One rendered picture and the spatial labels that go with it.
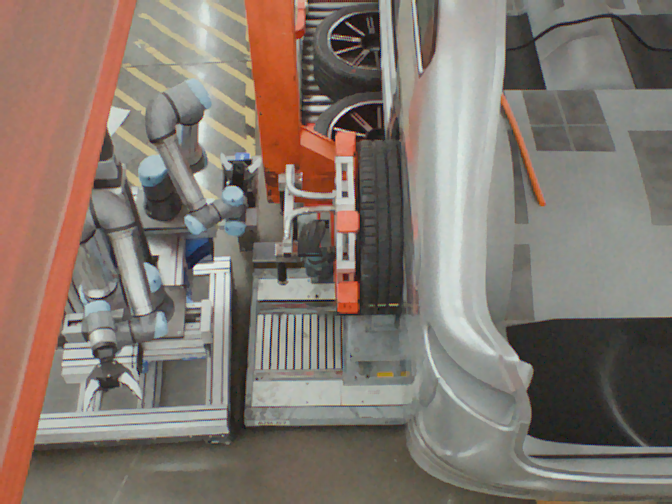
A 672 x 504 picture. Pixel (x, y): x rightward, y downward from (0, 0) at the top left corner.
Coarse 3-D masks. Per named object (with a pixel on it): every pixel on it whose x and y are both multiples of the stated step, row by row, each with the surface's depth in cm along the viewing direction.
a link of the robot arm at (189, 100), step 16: (192, 80) 265; (176, 96) 261; (192, 96) 262; (208, 96) 266; (176, 112) 261; (192, 112) 265; (176, 128) 280; (192, 128) 277; (192, 144) 287; (192, 160) 297
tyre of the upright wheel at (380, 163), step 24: (360, 144) 291; (384, 144) 290; (360, 168) 278; (384, 168) 276; (360, 192) 273; (384, 192) 271; (360, 216) 273; (384, 216) 270; (360, 240) 274; (384, 240) 270; (360, 264) 279; (384, 264) 273; (360, 288) 283; (384, 288) 278; (360, 312) 300; (384, 312) 295
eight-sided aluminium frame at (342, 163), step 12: (336, 156) 307; (336, 168) 286; (348, 168) 284; (348, 180) 281; (348, 192) 278; (336, 204) 275; (348, 204) 274; (348, 252) 324; (348, 264) 277; (348, 276) 317
